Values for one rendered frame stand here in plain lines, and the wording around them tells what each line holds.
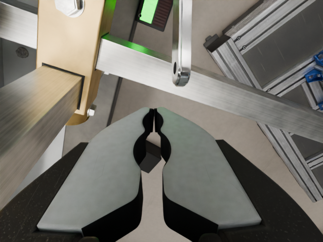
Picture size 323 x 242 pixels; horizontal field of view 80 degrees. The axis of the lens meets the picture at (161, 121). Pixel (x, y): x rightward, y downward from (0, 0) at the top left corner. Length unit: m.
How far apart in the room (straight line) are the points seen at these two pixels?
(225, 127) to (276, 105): 1.06
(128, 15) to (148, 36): 0.71
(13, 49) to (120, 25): 0.25
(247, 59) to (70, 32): 0.81
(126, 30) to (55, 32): 0.16
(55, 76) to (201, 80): 0.13
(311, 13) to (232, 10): 0.31
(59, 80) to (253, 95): 0.19
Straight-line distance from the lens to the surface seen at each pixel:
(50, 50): 0.21
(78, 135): 0.43
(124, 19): 0.33
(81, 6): 0.19
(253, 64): 0.94
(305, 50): 1.04
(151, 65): 0.20
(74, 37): 0.19
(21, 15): 0.22
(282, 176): 1.80
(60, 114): 0.17
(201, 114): 1.21
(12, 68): 0.52
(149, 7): 0.33
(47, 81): 0.18
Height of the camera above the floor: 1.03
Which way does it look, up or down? 59 degrees down
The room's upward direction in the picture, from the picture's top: 177 degrees clockwise
